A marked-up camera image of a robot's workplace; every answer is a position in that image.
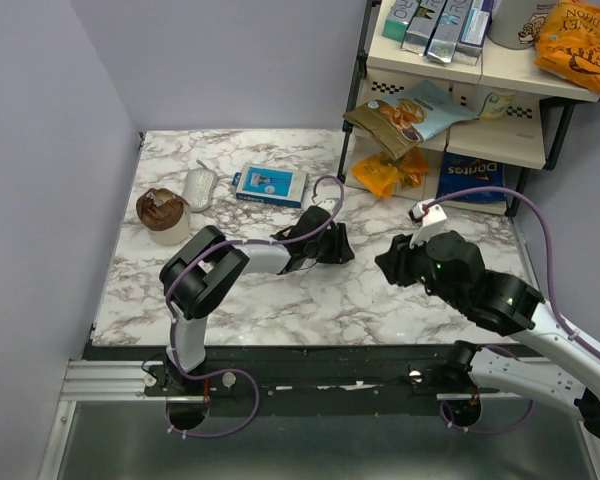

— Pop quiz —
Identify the black frame shelf rack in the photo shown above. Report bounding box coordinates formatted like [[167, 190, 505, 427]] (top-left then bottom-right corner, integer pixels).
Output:
[[346, 1, 600, 200]]

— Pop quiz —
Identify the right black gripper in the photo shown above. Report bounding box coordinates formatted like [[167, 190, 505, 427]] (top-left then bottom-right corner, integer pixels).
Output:
[[373, 224, 464, 309]]

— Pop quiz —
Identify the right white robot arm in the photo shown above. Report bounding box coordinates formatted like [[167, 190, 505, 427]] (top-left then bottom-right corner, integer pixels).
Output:
[[375, 231, 600, 439]]

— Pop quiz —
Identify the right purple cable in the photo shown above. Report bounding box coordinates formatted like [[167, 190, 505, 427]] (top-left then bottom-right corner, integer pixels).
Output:
[[419, 187, 600, 436]]

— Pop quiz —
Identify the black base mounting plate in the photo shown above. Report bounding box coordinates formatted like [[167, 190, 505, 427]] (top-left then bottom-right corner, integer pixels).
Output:
[[144, 345, 478, 418]]

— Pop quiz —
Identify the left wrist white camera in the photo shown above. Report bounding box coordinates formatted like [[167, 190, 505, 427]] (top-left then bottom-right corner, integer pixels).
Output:
[[314, 198, 341, 215]]

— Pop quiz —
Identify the purple cable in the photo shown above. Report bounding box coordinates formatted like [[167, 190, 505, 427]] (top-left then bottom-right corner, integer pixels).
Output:
[[419, 187, 600, 436], [164, 174, 345, 439]]

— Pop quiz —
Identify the blue Doritos bag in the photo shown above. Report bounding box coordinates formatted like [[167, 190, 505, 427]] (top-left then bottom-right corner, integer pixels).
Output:
[[436, 152, 504, 197]]

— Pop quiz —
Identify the gold blue snack bag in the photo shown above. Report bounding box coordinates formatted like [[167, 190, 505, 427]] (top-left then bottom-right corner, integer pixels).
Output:
[[343, 81, 478, 160]]

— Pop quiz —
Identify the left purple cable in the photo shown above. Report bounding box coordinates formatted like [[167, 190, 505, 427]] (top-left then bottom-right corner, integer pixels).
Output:
[[164, 174, 345, 439]]

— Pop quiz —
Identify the teal toothpaste box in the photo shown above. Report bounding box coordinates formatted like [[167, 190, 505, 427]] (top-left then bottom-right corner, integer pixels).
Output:
[[382, 0, 420, 42]]

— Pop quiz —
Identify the wrist white camera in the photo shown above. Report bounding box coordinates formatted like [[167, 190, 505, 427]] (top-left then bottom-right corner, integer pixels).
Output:
[[408, 201, 448, 249], [314, 198, 341, 215]]

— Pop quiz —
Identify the orange kettle chips bag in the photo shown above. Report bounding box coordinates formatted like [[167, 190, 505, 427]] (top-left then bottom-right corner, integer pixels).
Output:
[[534, 1, 600, 95]]

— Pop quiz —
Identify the blue Harry's razor box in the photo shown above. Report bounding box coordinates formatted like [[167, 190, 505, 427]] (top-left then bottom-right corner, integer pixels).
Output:
[[232, 163, 308, 208]]

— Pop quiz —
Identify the orange snack bag lower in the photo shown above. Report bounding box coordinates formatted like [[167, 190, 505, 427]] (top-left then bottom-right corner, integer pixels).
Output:
[[351, 148, 429, 198]]

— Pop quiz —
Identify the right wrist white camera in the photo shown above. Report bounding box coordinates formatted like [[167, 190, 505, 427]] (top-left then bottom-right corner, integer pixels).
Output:
[[408, 201, 448, 249]]

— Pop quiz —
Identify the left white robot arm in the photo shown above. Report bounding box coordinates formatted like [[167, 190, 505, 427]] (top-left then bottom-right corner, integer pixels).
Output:
[[159, 201, 355, 395]]

